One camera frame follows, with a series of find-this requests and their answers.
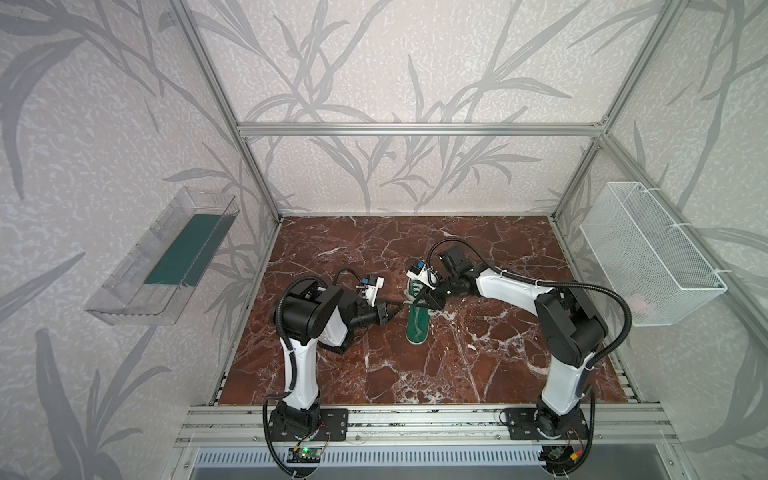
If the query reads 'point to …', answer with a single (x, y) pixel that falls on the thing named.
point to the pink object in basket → (637, 304)
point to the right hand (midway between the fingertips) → (419, 289)
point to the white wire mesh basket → (655, 270)
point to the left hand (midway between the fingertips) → (404, 300)
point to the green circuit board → (304, 455)
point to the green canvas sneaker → (417, 326)
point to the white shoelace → (410, 298)
